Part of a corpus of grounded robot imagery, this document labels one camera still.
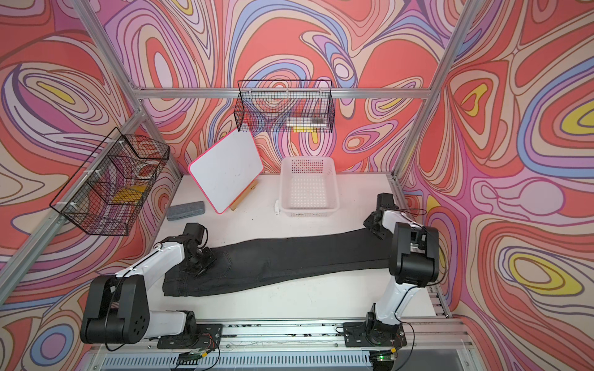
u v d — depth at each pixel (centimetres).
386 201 80
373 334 68
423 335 75
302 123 90
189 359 72
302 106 94
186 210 102
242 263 88
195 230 74
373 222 89
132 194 72
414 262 51
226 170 87
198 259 74
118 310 42
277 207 101
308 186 116
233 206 102
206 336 73
